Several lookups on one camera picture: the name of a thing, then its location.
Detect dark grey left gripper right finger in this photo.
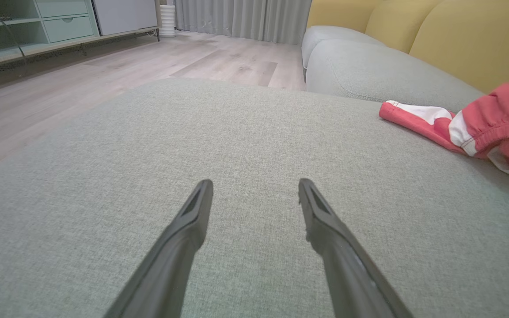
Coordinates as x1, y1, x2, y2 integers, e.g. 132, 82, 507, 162
299, 178, 414, 318

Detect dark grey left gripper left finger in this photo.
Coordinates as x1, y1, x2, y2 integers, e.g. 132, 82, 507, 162
104, 179, 214, 318

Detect large grey sofa seat cushion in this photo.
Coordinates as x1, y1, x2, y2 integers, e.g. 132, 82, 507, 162
0, 79, 509, 318

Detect red shorts with white trim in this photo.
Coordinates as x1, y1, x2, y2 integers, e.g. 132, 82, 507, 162
379, 82, 509, 191

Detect white cylindrical floor appliance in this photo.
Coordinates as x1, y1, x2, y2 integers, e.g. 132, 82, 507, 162
160, 4, 176, 38

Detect grey curtain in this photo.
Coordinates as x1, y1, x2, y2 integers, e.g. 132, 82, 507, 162
174, 0, 312, 45

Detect yellow sofa back cushion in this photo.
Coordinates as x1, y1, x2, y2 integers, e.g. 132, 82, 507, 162
364, 0, 444, 54
306, 0, 383, 34
409, 0, 509, 94

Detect pale green TV cabinet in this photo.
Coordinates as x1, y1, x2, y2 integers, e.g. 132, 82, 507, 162
0, 0, 160, 97

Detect black cabinet cable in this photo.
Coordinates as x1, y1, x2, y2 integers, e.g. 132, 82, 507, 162
0, 15, 29, 79

